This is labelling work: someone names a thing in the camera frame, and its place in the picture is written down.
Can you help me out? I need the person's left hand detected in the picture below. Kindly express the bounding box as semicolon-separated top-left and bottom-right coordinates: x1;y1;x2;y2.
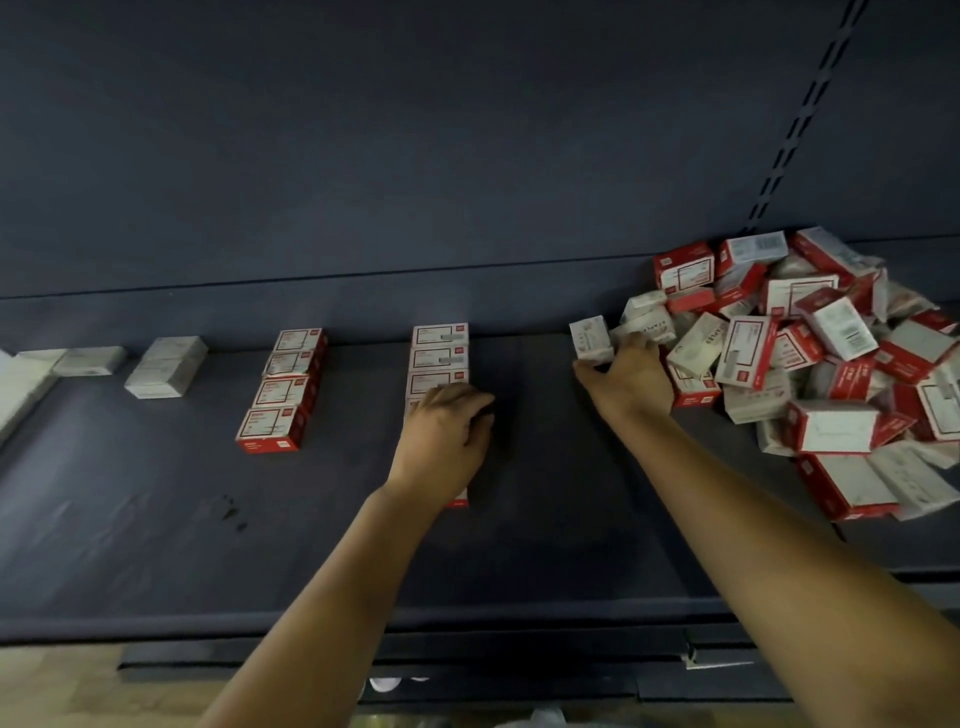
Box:
387;382;497;509

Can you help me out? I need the person's right hand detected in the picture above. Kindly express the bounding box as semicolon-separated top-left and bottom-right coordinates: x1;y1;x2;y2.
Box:
573;333;677;437

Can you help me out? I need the pile of red white boxes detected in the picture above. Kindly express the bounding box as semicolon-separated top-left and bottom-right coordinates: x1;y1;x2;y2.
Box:
568;225;960;522

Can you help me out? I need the dark metal shelf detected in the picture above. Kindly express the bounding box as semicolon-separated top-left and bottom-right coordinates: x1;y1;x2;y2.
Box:
0;0;960;707

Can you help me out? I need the person's left forearm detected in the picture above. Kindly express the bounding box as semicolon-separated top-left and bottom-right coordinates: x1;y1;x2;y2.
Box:
198;480;452;728

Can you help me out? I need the person's right forearm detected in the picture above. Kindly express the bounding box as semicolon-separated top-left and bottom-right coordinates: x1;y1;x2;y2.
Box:
615;405;960;728

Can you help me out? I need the person's grey clothing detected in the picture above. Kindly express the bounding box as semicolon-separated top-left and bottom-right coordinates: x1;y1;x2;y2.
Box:
495;708;602;728

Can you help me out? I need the white paper card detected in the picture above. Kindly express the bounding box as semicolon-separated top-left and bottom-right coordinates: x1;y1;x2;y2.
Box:
682;648;759;671

